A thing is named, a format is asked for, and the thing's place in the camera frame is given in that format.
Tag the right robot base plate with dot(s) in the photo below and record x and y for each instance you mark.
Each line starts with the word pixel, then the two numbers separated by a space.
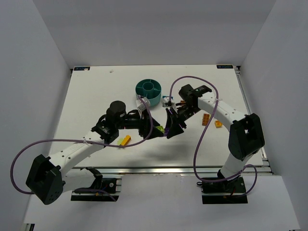
pixel 223 193

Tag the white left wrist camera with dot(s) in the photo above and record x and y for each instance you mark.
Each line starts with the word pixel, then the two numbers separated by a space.
pixel 142 103

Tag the light green small lego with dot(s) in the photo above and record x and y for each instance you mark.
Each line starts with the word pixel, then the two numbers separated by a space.
pixel 119 141

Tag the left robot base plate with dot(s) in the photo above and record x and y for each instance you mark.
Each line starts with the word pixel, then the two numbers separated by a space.
pixel 101 190

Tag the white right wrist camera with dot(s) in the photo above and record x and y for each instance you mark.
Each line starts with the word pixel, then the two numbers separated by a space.
pixel 166 101

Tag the aluminium front table rail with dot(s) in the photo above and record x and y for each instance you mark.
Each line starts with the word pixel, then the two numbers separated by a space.
pixel 184 170

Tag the blue corner label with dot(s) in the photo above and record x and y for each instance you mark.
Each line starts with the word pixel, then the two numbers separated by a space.
pixel 224 66
pixel 81 68

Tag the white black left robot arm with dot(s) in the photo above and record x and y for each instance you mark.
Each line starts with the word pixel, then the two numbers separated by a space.
pixel 46 178

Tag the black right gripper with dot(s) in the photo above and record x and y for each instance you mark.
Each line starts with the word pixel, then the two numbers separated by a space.
pixel 177 118

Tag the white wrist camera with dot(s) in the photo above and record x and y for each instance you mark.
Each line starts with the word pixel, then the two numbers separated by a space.
pixel 142 103
pixel 166 101

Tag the yellow small lego brick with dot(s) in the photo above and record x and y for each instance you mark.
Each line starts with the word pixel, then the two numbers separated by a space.
pixel 218 124

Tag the yellow-orange long lego brick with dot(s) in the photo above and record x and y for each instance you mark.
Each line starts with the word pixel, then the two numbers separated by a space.
pixel 126 140

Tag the lime green lego brick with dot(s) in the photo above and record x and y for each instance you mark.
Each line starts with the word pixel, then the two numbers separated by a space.
pixel 161 128

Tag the right blue corner label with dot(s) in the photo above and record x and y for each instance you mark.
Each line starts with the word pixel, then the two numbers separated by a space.
pixel 224 66

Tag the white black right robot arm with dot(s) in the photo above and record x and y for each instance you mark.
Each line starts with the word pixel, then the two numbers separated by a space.
pixel 245 131

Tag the orange 2x3 lego brick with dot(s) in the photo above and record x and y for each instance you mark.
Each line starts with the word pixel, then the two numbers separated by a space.
pixel 205 119

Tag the purple round lego brick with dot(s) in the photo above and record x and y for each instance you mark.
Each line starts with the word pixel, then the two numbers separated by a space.
pixel 166 130

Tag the left blue corner label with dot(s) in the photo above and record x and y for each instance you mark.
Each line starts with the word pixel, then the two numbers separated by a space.
pixel 81 68

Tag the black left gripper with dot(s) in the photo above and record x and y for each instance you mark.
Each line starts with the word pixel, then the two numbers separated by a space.
pixel 144 125

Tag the teal round divided container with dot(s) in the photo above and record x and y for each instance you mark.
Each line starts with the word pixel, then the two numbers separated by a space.
pixel 151 89

